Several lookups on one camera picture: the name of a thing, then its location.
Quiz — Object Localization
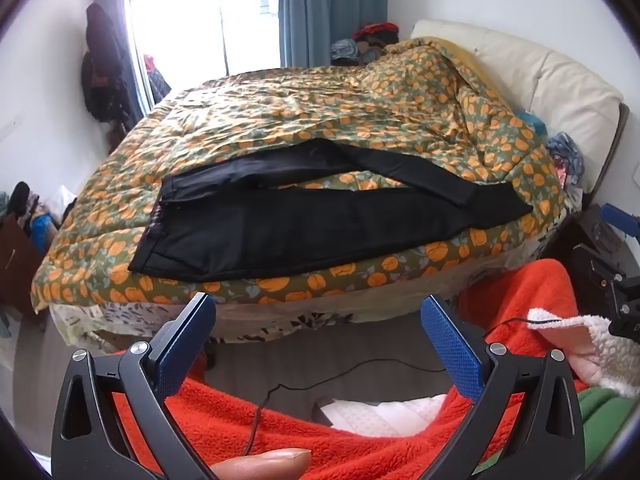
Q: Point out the person's left hand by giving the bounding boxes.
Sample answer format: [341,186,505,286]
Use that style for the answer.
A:
[209,447,313,480]

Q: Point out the dark hanging clothes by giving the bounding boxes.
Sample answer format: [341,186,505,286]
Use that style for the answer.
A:
[80,2,138,153]

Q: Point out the window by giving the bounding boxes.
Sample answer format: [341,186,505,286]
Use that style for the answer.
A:
[125,0,283,106]

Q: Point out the black cable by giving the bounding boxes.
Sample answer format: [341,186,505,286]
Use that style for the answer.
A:
[242,316,568,457]

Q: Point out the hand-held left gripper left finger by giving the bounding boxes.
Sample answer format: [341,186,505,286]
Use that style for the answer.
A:
[50,291,218,480]

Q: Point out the brown wooden cabinet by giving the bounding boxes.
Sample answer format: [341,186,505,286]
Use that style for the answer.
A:
[0,214,45,313]

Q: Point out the crumpled blue patterned cloth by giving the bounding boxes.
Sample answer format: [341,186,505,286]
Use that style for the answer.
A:
[546,131,586,192]

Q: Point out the orange floral quilt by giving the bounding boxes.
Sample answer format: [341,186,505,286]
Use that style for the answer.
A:
[31,36,568,317]

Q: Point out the pile of clothes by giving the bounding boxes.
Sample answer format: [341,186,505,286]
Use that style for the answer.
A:
[330,22,401,67]

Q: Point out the heap of clothes and bags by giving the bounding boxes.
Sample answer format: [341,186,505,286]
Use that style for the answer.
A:
[0,181,77,256]

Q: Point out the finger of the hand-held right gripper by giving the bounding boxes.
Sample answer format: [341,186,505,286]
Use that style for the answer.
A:
[600,203,640,242]

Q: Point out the orange fleece garment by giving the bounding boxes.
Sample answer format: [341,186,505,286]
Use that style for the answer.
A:
[112,259,590,480]

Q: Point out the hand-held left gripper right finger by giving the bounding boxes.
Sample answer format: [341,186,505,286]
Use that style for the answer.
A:
[421,295,586,480]

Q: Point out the blue curtain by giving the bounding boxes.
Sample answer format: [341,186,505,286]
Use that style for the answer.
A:
[277,0,390,68]

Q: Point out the black pants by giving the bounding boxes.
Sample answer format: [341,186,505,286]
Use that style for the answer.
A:
[128,137,534,283]

